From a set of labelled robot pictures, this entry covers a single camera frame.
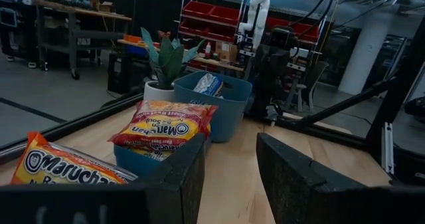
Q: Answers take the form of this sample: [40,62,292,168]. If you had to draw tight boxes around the white pillar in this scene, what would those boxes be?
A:
[337,13,395,96]

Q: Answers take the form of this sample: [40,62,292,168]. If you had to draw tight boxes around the red bin shelf rack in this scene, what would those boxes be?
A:
[179,0,329,72]

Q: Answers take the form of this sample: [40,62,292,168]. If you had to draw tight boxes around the small teal plastic bin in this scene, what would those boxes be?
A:
[113,130,214,179]

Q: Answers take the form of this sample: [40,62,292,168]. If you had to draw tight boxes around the potted teal succulent plant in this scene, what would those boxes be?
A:
[141,27,207,102]

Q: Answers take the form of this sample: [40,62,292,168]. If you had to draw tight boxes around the wooden top workbench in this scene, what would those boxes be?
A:
[33,0,133,81]

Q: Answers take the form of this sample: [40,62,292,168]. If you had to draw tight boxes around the small cardboard box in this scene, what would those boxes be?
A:
[98,1,114,13]

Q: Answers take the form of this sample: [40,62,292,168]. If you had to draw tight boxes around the brown cardboard box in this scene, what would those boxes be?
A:
[215,41,238,63]

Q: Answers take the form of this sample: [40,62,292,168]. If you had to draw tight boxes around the wooden side table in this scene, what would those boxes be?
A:
[117,37,246,74]

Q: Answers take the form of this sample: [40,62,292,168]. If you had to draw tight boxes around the red Maruchan noodle pack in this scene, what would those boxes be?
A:
[108,100,218,152]

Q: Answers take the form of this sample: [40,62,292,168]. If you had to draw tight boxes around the blue Maruchan noodle pack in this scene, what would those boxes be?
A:
[193,72,224,98]

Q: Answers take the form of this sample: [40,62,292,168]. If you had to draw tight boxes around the large teal plastic bin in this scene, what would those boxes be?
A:
[173,70,253,144]

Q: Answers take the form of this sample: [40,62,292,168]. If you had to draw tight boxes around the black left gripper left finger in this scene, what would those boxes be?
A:
[132,133,207,224]

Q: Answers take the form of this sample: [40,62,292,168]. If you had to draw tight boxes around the orange Maruchan noodle pack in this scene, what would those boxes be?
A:
[11,130,139,185]

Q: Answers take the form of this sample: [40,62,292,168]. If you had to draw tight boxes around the grey chair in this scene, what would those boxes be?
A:
[284,60,330,112]

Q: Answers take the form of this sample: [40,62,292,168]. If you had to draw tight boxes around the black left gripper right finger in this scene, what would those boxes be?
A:
[256,132,392,224]

